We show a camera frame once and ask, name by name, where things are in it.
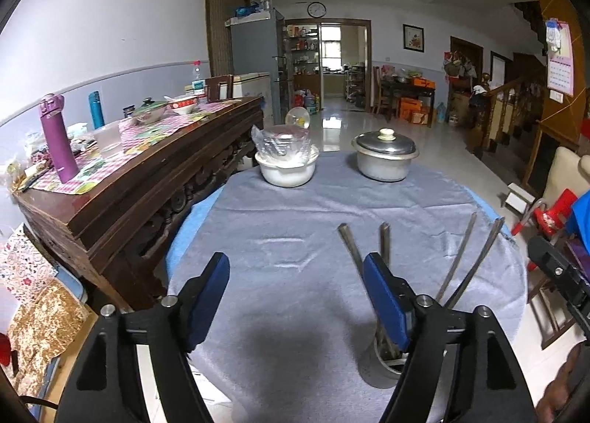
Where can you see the brown wooden chair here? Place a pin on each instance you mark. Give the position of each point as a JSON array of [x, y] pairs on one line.
[[551, 308]]

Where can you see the white step stool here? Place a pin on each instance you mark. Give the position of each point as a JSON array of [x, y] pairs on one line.
[[518, 199]]

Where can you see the blue water jug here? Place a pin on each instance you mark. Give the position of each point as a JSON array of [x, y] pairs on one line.
[[441, 113], [312, 103]]

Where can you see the clear plastic container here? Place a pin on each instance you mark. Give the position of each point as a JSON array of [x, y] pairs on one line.
[[108, 139]]

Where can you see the aluminium cooking pot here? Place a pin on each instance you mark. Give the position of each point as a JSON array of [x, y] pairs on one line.
[[385, 167]]

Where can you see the small white fan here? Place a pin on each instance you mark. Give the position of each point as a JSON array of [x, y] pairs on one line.
[[297, 118]]

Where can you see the red and white bowl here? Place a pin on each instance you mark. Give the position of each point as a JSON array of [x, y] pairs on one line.
[[182, 105]]

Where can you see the orange carton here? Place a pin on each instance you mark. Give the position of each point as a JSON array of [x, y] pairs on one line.
[[412, 110]]

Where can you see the red plastic stool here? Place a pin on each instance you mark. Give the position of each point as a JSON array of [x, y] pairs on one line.
[[553, 213]]

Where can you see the beige chair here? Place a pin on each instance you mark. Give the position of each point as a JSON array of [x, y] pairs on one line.
[[564, 174]]

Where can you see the metal chopsticks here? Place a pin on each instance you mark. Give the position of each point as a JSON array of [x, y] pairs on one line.
[[461, 248]]

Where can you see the gold patterned cloth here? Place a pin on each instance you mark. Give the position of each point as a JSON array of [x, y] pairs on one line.
[[46, 326]]

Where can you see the wall calendar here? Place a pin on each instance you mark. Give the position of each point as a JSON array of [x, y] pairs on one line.
[[560, 63]]

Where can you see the teal bottle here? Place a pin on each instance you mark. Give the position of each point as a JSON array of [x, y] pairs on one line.
[[97, 110]]

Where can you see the dark side table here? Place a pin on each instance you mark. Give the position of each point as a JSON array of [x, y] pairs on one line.
[[405, 91]]

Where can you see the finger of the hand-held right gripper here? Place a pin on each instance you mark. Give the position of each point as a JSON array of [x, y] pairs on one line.
[[557, 273]]

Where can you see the round wall clock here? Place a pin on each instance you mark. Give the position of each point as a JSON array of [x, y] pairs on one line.
[[316, 10]]

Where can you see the wooden stair railing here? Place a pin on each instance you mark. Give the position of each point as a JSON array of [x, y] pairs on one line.
[[511, 114]]

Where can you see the dark chopstick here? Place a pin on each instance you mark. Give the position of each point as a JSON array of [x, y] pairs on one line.
[[484, 252], [350, 243], [385, 243]]

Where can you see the dark wooden chair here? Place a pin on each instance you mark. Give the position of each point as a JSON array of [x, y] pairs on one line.
[[219, 87]]

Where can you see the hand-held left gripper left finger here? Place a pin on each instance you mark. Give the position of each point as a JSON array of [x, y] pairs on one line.
[[212, 294]]

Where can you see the white ceramic bowl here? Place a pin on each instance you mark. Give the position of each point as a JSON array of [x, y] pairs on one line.
[[288, 174]]

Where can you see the person's right hand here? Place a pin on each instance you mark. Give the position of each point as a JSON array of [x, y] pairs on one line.
[[560, 386]]

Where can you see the white chest freezer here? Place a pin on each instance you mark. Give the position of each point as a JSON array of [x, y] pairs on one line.
[[251, 84]]

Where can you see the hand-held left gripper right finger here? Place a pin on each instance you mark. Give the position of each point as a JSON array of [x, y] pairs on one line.
[[387, 298]]

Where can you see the grey refrigerator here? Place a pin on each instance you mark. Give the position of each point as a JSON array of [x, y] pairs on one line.
[[256, 45]]

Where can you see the framed wall picture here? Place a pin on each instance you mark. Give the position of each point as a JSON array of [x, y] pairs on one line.
[[413, 38]]

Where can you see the carved wooden sideboard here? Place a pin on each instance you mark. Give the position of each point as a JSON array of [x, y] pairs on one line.
[[138, 202]]

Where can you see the grey towel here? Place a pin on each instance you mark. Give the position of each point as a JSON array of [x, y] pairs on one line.
[[286, 238]]

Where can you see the kitchen storage shelf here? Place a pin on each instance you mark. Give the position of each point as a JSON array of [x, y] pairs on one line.
[[302, 54]]

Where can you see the red-capped water bottle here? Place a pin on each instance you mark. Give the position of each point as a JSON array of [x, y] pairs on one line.
[[198, 77]]

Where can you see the flat orange box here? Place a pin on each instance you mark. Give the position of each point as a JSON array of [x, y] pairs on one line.
[[424, 82]]

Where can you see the blue tablecloth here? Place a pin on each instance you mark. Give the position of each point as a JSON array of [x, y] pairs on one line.
[[198, 220]]

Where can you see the purple thermos bottle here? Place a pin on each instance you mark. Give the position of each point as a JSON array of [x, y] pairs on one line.
[[59, 142]]

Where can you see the floral cloth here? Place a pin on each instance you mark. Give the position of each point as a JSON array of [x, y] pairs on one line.
[[23, 262]]

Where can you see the checked table runner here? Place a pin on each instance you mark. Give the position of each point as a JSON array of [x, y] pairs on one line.
[[138, 133]]

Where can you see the grey metal chopstick holder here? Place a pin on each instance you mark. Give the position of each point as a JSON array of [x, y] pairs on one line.
[[378, 372]]

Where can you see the brown door curtain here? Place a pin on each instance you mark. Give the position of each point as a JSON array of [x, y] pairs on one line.
[[226, 17]]

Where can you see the white paper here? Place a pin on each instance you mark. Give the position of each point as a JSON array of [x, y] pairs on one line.
[[209, 388]]

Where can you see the aluminium pot lid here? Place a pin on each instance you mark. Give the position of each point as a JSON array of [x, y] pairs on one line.
[[385, 142]]

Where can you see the blue cloth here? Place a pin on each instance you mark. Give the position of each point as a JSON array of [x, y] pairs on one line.
[[581, 215]]

